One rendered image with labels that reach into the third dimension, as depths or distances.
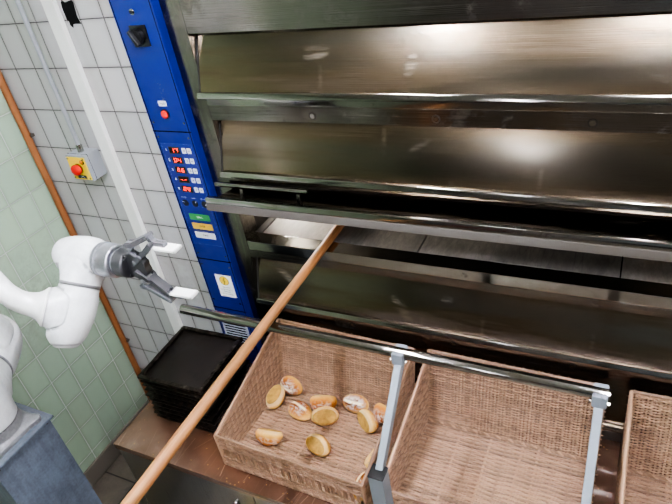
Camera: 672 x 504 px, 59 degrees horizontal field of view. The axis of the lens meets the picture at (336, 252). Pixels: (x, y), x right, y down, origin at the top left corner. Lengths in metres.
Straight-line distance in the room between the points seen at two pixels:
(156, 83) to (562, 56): 1.16
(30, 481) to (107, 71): 1.28
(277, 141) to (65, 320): 0.78
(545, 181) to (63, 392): 2.16
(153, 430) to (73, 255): 0.98
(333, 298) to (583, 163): 0.95
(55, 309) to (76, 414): 1.38
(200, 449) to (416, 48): 1.53
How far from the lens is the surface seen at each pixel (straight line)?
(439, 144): 1.63
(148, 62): 1.95
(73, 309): 1.64
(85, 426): 3.04
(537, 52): 1.48
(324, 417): 2.17
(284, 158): 1.83
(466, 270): 1.80
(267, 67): 1.74
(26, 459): 2.04
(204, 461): 2.25
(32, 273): 2.66
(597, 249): 1.50
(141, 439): 2.42
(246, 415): 2.22
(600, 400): 1.48
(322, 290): 2.07
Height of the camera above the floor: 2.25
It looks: 33 degrees down
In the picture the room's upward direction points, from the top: 11 degrees counter-clockwise
